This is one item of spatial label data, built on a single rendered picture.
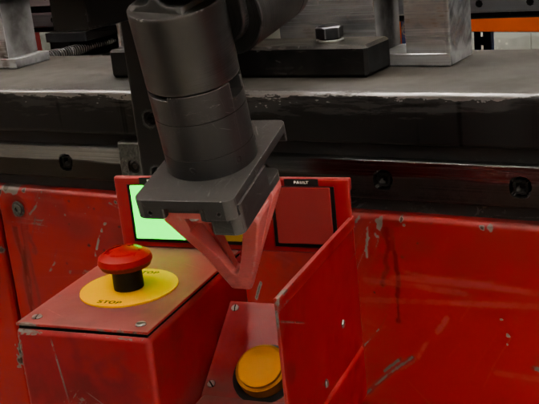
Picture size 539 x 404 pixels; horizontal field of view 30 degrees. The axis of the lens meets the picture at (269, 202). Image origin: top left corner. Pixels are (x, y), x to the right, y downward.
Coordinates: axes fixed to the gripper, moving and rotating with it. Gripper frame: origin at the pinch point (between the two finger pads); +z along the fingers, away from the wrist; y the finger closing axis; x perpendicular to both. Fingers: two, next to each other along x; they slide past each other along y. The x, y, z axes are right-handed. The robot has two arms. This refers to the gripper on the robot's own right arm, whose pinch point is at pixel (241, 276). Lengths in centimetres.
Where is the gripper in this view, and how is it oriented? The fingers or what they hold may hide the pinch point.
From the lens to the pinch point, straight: 67.6
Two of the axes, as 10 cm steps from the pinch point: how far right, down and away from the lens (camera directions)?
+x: -9.3, -0.2, 3.7
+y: 3.2, -5.3, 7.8
